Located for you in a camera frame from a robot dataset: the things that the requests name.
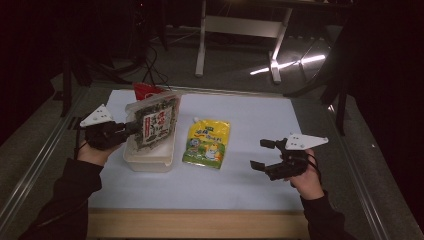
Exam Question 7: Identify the person's right hand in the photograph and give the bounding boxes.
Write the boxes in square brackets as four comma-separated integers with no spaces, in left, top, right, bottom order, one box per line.
[284,149,325,201]

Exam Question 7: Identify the white metal table frame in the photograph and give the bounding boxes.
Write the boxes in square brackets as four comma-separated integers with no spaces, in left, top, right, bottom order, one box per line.
[194,0,294,85]

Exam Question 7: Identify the light blue table mat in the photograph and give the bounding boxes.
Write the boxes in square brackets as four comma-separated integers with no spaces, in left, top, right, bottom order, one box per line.
[87,89,306,212]

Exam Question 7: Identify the clear dried seaweed packet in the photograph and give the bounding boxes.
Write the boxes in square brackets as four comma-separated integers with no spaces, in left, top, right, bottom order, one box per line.
[124,91,183,152]

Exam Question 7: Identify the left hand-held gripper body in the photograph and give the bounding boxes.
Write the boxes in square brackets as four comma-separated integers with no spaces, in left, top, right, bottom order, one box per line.
[79,103,129,152]

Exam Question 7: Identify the black metal stand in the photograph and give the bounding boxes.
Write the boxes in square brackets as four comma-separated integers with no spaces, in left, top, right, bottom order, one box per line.
[59,49,134,118]
[283,19,349,136]

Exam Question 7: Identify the black floor cables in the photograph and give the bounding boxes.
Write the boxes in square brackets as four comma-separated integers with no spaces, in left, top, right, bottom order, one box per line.
[140,43,174,93]

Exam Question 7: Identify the person's left hand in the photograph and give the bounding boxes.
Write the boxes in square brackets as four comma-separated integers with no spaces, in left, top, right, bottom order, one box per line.
[77,139,123,168]

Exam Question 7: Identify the white divided plastic container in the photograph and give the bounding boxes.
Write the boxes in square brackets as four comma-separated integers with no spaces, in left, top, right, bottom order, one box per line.
[122,94,183,173]

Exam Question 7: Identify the metal floor rail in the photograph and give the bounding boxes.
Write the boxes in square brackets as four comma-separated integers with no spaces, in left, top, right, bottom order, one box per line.
[0,88,88,228]
[328,104,391,240]

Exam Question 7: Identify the red seasoning packet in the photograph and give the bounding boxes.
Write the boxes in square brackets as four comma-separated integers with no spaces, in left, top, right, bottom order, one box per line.
[133,82,166,102]

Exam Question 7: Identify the yellow spouted pouch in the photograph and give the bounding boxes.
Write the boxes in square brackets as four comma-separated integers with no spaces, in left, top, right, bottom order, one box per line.
[181,116,232,170]

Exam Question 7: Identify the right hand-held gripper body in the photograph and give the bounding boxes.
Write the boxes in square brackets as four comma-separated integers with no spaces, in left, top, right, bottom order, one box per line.
[264,133,329,182]

